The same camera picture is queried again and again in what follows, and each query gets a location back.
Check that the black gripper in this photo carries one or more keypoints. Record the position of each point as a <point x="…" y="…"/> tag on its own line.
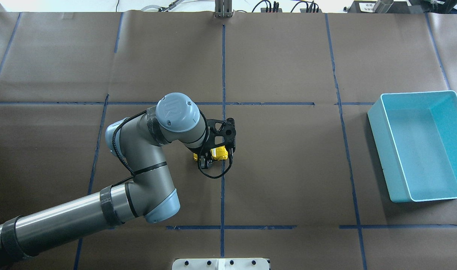
<point x="205" y="160"/>

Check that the yellow beetle toy car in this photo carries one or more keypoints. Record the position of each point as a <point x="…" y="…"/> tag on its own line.
<point x="216" y="154"/>

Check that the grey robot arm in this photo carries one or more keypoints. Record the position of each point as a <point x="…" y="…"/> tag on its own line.
<point x="138" y="144"/>

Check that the light blue plastic bin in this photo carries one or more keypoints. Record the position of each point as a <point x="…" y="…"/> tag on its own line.
<point x="416" y="140"/>

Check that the steel cup on block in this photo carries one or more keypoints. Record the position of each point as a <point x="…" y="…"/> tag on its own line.
<point x="382" y="6"/>

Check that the aluminium frame post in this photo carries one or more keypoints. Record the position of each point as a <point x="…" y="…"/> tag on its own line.
<point x="223" y="9"/>

